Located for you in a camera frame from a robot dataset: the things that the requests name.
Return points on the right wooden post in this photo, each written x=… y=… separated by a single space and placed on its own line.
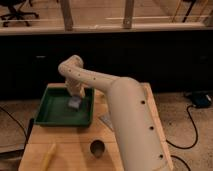
x=128 y=14

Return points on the green plastic tray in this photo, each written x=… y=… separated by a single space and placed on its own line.
x=54 y=109

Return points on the yellow banana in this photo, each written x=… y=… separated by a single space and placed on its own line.
x=47 y=158

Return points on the wooden post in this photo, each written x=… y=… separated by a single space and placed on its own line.
x=128 y=14
x=67 y=15

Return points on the black office chair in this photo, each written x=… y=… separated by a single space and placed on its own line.
x=13 y=12

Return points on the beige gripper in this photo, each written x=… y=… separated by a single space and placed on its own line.
x=75 y=88

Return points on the dark metal cup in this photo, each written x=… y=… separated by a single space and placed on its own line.
x=97 y=148

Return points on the grey sponge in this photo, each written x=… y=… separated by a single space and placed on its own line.
x=74 y=102

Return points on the grey cloth piece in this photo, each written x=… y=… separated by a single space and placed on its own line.
x=106 y=120

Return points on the black power adapter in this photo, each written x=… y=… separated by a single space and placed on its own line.
x=200 y=99

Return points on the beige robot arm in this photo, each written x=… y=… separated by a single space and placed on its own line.
x=134 y=128

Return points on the left wooden post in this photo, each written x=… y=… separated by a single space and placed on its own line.
x=67 y=15

